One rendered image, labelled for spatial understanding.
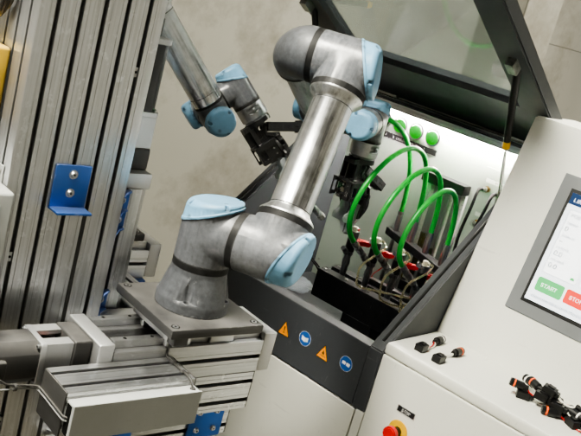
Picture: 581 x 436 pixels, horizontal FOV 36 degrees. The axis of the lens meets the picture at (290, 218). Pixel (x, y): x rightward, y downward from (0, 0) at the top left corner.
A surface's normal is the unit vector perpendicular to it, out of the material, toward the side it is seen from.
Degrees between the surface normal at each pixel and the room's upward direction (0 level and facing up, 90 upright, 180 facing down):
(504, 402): 0
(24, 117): 90
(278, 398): 90
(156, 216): 90
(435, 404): 90
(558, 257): 76
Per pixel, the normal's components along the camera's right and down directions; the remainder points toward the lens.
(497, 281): -0.58, -0.19
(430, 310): 0.71, 0.37
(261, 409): -0.65, 0.03
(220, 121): 0.33, 0.33
